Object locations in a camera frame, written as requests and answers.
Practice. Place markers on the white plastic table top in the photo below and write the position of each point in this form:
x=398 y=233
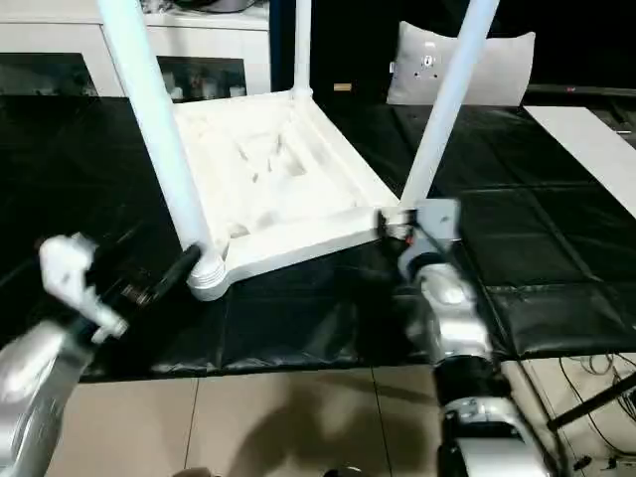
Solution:
x=308 y=223

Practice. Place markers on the white plastic table leg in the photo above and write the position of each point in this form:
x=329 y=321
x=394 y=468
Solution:
x=447 y=99
x=302 y=49
x=159 y=124

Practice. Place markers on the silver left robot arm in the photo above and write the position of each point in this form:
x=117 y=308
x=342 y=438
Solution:
x=35 y=387

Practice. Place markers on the black work mat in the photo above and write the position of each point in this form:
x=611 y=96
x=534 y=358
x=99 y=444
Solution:
x=522 y=248

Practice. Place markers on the black furniture with gold label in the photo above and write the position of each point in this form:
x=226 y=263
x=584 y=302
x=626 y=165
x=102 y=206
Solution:
x=358 y=49

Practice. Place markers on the small white jar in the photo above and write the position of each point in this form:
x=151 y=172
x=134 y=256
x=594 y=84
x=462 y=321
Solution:
x=208 y=87
x=233 y=91
x=176 y=91

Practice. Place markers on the grey cushion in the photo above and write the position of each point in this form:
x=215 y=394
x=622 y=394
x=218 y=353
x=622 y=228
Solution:
x=497 y=69

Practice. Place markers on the white flat board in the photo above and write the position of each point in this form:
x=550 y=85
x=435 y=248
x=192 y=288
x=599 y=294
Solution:
x=586 y=139

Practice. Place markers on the white sideboard with glass doors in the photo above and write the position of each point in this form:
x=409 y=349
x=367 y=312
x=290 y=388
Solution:
x=223 y=35

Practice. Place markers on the black metal floor bar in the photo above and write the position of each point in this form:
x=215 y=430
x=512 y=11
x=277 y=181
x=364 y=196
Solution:
x=591 y=405

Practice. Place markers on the grey rounded bag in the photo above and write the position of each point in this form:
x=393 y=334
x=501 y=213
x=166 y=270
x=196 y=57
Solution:
x=213 y=4

